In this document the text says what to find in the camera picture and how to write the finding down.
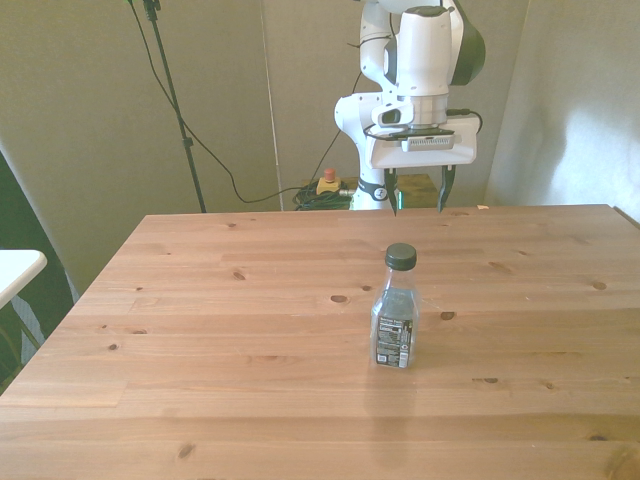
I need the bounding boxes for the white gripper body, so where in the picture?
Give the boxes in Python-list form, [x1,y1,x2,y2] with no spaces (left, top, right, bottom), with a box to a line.
[368,114,479,170]

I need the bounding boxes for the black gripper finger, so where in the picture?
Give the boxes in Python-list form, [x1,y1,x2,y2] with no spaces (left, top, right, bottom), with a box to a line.
[436,165,457,215]
[384,168,400,218]

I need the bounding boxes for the clear plastic bottle black cap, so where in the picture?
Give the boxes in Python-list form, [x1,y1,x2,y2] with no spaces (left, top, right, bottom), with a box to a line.
[369,242,420,371]

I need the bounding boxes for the wooden box behind table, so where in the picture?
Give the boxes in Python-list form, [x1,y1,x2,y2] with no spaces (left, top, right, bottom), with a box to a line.
[392,174,443,210]

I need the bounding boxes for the yellow emergency stop button box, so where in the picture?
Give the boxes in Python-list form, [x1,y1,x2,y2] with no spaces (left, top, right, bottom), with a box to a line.
[316,168,344,197]

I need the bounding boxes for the small white side table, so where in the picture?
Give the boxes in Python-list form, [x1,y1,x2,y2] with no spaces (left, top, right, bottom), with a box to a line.
[0,249,49,310]

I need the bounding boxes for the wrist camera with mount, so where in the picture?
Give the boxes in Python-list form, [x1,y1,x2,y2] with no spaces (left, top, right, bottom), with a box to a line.
[370,103,457,153]

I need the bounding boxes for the coiled dark green cable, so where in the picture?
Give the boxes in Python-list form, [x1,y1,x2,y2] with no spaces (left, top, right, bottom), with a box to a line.
[292,181,355,212]

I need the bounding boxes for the black cable along wall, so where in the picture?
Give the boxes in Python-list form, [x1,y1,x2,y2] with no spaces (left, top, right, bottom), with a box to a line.
[127,0,321,205]

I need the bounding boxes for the black camera stand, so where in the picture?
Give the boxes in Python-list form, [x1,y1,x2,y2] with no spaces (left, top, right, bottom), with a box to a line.
[141,0,208,214]

